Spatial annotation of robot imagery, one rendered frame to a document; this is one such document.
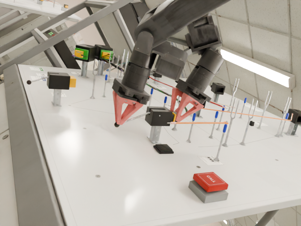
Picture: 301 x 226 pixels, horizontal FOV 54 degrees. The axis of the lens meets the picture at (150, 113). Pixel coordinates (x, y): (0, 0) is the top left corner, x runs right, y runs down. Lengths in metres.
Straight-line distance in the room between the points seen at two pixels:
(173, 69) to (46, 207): 0.39
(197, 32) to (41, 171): 0.50
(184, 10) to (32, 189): 0.43
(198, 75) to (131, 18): 1.04
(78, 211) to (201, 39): 0.52
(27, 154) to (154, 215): 0.32
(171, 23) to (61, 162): 0.36
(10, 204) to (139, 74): 0.38
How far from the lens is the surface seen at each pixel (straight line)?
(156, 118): 0.76
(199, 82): 0.78
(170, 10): 0.60
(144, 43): 0.65
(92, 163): 0.64
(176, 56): 0.67
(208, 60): 0.78
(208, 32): 0.80
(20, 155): 0.71
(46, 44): 1.58
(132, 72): 0.69
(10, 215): 0.65
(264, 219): 1.01
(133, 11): 1.78
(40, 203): 0.54
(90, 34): 8.70
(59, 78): 0.94
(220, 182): 0.60
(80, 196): 0.54
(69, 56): 1.67
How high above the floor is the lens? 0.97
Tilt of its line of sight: 12 degrees up
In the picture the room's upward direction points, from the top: 56 degrees clockwise
